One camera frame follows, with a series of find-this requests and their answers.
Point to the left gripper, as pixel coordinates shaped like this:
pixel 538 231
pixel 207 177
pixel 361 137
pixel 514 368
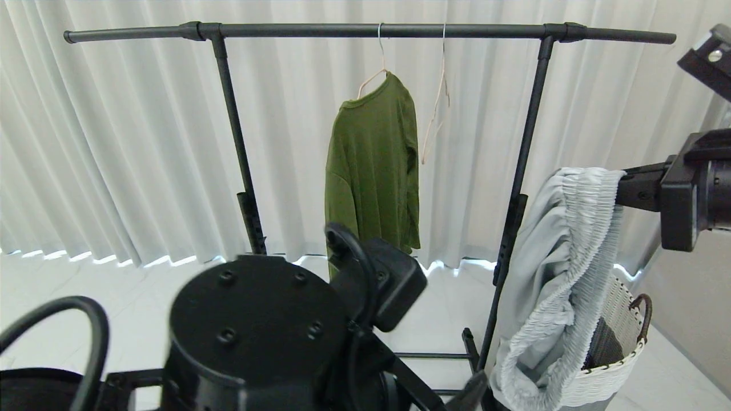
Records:
pixel 400 382

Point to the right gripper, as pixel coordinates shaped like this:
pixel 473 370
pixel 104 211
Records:
pixel 685 200

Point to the pale grey shorts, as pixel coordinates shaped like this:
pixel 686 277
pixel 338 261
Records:
pixel 548 257

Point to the pink clothes hanger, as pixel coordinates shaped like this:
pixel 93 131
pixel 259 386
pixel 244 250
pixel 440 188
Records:
pixel 444 51
pixel 372 81

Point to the green long-sleeved shirt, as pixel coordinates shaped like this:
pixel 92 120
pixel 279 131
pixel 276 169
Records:
pixel 371 171

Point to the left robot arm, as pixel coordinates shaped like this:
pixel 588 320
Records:
pixel 257 319

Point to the white laundry basket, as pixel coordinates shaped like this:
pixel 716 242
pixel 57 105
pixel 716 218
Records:
pixel 605 377

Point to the black clothes rack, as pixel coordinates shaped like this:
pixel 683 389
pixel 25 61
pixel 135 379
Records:
pixel 285 30

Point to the white curtain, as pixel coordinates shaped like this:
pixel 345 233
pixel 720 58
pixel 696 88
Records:
pixel 114 142

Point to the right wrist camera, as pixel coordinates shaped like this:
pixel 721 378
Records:
pixel 708 63

